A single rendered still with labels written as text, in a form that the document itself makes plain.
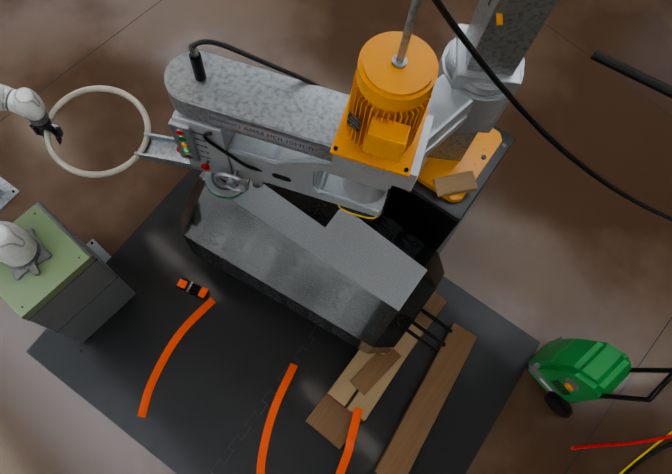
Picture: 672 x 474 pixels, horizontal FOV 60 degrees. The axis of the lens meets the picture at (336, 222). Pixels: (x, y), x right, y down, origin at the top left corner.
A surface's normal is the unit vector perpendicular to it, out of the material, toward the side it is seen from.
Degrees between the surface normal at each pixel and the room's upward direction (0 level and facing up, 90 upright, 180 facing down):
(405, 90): 0
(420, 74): 0
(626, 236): 0
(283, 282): 45
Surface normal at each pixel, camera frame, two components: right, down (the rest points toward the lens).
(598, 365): -0.30, -0.69
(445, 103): 0.07, -0.34
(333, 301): -0.34, 0.30
